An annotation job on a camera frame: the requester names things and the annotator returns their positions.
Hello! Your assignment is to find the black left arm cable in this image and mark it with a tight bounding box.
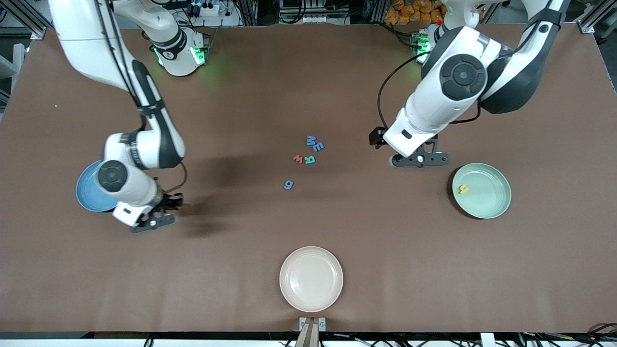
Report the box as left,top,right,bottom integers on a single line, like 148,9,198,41
377,52,483,130

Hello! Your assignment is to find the aluminium frame profile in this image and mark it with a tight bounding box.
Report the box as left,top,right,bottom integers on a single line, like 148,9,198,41
0,0,49,40
571,0,617,34

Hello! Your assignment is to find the blue plate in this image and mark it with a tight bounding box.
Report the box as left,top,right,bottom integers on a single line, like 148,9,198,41
76,160,119,213

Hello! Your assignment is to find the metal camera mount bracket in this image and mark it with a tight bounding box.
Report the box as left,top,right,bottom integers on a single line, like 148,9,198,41
299,317,327,347

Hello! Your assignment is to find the white power strip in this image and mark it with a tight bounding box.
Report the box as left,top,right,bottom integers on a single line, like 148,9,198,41
186,0,222,17

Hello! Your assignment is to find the grey metal side frame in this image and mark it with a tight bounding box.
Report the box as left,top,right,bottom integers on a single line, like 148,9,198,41
0,42,26,114

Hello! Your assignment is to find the beige plate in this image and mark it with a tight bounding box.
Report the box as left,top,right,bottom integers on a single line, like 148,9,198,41
279,246,344,313

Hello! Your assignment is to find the orange snack packets bag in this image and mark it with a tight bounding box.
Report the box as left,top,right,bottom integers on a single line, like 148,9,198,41
384,0,446,26

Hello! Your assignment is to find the green plate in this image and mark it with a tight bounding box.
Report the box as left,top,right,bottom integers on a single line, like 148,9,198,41
452,162,512,220

